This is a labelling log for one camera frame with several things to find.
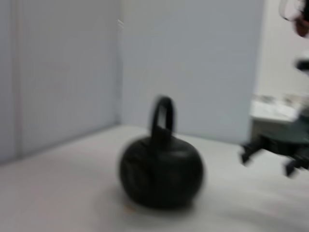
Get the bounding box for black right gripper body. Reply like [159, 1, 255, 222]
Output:
[262, 112, 309, 159]

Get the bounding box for black round teapot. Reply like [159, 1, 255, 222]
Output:
[118, 95, 207, 211]

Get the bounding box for blurry dark background object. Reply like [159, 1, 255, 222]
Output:
[294, 58, 309, 71]
[277, 0, 309, 38]

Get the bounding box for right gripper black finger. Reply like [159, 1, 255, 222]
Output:
[283, 152, 309, 178]
[240, 135, 268, 166]

